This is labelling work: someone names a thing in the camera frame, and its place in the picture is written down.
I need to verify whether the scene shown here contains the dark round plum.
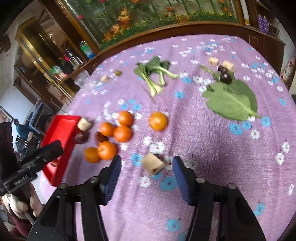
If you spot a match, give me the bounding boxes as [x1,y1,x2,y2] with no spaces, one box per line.
[219,73,232,85]

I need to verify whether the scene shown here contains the red date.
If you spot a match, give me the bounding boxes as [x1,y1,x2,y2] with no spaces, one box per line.
[74,131,89,145]

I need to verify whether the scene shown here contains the framed wall painting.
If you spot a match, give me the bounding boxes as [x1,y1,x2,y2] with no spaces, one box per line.
[0,106,14,123]

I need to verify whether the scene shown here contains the green label plastic bottle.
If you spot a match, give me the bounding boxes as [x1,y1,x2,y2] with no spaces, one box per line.
[80,41,95,59]

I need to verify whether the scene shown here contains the white gloved left hand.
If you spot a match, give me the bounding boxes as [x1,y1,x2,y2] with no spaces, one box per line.
[1,184,43,219]

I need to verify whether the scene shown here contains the beige cut block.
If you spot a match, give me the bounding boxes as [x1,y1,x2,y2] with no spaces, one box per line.
[142,153,166,176]

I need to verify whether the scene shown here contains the green bok choy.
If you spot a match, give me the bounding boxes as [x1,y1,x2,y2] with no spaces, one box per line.
[133,56,179,97]

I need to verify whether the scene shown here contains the lone yellowish orange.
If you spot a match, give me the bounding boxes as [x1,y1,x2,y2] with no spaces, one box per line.
[149,112,169,132]

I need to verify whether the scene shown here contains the clear plastic cup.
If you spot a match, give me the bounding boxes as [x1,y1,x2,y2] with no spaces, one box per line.
[74,70,95,91]

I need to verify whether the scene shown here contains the mandarin orange top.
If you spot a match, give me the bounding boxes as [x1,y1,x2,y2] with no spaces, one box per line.
[117,110,134,126]

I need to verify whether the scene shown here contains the steel thermos flask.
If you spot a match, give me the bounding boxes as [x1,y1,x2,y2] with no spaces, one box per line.
[64,49,83,69]

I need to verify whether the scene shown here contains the artificial flower glass display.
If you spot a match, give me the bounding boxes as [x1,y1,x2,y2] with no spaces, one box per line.
[61,0,238,50]

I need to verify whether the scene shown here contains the purple floral tablecloth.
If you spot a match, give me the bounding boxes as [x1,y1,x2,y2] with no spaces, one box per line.
[63,35,295,240]

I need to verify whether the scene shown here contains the small beige chunk by cup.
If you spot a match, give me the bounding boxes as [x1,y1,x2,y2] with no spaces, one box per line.
[100,75,109,83]

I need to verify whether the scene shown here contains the dark date near leaf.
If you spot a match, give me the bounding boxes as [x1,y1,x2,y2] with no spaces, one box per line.
[218,65,228,74]

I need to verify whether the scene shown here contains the purple bottles on shelf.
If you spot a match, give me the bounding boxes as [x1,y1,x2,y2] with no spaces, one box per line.
[258,14,269,34]

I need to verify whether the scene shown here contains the seated person in blue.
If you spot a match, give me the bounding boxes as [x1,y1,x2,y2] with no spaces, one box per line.
[13,118,33,140]

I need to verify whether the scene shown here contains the mandarin orange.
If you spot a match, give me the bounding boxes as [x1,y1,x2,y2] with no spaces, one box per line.
[117,110,134,126]
[84,147,100,163]
[97,141,117,160]
[99,121,116,137]
[113,126,133,143]

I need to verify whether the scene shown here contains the red square tray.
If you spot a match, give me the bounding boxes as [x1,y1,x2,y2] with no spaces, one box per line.
[41,115,81,187]

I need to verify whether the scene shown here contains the red date among oranges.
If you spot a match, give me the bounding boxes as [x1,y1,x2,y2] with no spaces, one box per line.
[94,131,109,145]

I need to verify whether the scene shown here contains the small green olive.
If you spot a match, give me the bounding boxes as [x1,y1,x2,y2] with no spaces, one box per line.
[114,70,122,76]

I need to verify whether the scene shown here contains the large green leaf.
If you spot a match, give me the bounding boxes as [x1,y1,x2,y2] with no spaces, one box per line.
[200,65,262,121]

